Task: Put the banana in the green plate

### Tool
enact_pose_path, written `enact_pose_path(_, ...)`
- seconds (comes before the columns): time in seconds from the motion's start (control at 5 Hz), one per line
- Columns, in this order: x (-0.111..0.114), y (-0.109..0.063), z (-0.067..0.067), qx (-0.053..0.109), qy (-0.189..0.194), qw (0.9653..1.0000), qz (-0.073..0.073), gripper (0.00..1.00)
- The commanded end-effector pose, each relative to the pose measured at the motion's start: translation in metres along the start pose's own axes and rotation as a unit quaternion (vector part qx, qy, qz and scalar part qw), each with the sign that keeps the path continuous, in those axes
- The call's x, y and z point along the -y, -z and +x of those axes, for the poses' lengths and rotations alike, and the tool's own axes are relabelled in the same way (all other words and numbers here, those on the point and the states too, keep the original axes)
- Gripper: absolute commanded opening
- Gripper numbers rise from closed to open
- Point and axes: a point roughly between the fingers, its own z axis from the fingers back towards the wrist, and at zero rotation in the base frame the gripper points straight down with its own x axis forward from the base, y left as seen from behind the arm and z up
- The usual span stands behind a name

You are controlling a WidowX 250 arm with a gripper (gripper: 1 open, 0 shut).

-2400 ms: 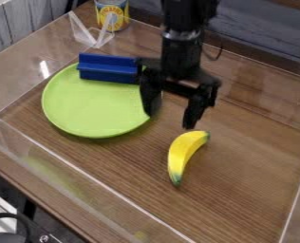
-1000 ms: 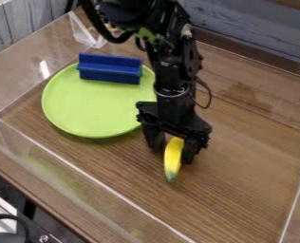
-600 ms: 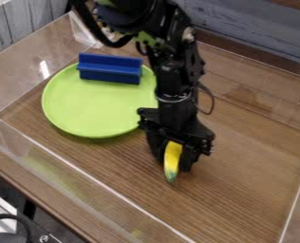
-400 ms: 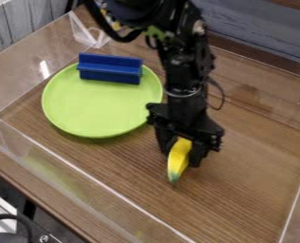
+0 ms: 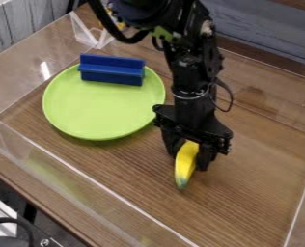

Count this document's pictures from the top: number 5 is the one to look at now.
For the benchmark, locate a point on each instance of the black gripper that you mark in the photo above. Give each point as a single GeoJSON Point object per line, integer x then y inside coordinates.
{"type": "Point", "coordinates": [189, 120]}

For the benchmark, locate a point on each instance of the yellow toy banana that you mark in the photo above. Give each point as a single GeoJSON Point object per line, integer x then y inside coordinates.
{"type": "Point", "coordinates": [185, 164]}

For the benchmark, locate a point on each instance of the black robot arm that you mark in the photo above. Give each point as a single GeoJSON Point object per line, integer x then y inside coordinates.
{"type": "Point", "coordinates": [182, 31]}

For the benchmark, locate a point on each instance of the green round plate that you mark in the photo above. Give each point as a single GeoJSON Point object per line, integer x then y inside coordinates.
{"type": "Point", "coordinates": [101, 111]}

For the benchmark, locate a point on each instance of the blue plastic block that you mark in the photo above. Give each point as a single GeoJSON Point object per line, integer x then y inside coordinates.
{"type": "Point", "coordinates": [112, 69]}

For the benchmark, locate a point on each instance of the black device with knob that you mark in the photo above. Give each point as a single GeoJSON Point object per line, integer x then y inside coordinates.
{"type": "Point", "coordinates": [48, 235]}

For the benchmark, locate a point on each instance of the clear acrylic enclosure wall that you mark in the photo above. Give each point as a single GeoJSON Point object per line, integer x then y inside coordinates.
{"type": "Point", "coordinates": [109, 190]}

